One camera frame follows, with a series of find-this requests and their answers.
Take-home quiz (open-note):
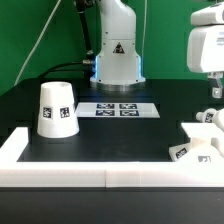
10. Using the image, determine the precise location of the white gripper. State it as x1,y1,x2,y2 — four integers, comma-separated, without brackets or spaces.
187,3,224,99

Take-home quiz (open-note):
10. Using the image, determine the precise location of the white lamp bulb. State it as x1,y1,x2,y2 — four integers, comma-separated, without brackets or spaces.
196,108,224,131

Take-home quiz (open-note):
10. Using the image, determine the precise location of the white lamp base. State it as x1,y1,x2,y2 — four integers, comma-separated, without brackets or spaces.
169,123,224,163

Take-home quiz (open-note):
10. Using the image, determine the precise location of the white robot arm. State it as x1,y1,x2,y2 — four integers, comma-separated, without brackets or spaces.
74,0,224,98

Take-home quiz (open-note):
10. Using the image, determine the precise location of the white lamp shade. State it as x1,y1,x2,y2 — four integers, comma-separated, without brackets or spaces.
37,81,79,138

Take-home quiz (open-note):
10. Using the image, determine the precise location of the white U-shaped fence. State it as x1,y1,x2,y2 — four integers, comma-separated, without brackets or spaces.
0,127,224,188

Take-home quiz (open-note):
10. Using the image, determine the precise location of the white tag sheet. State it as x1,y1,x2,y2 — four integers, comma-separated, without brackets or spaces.
76,102,160,118

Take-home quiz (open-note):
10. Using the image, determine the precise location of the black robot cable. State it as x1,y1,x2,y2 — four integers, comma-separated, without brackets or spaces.
39,0,97,81

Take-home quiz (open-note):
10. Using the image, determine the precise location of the white thin cable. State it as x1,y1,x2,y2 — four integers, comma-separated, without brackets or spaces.
13,0,63,88

